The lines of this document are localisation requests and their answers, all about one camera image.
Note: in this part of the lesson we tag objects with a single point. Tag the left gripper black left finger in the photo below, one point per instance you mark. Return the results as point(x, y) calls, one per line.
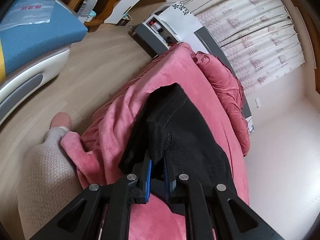
point(139, 182)

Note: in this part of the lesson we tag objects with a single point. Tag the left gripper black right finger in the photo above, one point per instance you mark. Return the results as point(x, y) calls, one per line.
point(169, 178)

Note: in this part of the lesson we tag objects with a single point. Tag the black pants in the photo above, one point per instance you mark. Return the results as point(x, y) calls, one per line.
point(170, 121)

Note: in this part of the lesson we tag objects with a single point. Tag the pink fleece bed blanket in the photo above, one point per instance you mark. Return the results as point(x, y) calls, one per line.
point(99, 150)

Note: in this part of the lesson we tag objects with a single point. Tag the person's leg in beige trousers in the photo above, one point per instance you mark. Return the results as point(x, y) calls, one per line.
point(48, 182)

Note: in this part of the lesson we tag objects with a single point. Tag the pink slipper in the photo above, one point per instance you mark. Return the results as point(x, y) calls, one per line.
point(62, 120)

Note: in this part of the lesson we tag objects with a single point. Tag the pink rumpled duvet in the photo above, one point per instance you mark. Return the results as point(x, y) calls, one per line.
point(228, 92)

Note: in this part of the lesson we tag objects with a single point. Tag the grey bed headboard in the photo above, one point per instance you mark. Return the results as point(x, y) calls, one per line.
point(214, 51)

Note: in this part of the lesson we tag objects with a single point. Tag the white floral bedside cabinet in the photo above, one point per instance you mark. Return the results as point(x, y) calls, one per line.
point(168, 28)

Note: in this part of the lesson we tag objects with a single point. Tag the white patterned curtain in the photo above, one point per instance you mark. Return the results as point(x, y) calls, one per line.
point(258, 38)

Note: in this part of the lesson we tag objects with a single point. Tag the clear plastic bag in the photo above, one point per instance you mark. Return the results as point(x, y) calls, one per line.
point(27, 12)

